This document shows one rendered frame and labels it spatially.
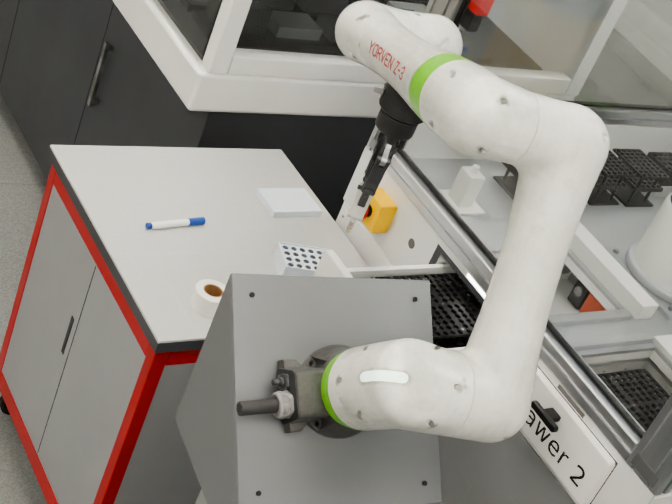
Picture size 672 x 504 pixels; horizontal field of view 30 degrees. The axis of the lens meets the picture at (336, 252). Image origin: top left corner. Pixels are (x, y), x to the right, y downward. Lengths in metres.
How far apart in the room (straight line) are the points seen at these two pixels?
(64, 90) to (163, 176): 1.06
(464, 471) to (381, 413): 0.76
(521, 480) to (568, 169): 0.77
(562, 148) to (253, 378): 0.58
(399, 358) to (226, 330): 0.31
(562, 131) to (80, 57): 2.06
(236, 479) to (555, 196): 0.64
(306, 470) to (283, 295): 0.28
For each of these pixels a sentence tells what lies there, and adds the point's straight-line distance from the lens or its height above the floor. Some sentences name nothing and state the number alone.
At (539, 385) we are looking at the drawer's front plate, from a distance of 2.34.
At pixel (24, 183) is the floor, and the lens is 3.96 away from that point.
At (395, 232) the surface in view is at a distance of 2.67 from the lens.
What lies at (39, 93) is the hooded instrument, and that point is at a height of 0.25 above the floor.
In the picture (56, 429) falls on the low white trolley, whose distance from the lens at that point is 2.80.
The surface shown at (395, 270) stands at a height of 0.89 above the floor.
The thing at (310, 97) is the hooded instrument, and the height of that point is 0.86.
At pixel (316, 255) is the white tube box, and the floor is 0.80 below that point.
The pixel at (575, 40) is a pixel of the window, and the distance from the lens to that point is 2.32.
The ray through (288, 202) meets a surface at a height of 0.78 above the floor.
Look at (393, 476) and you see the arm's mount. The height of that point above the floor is 0.87.
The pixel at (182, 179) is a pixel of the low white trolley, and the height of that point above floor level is 0.76.
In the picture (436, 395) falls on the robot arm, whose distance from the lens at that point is 1.82.
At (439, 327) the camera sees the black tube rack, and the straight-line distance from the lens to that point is 2.38.
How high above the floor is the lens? 2.19
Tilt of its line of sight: 32 degrees down
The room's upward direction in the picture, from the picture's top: 24 degrees clockwise
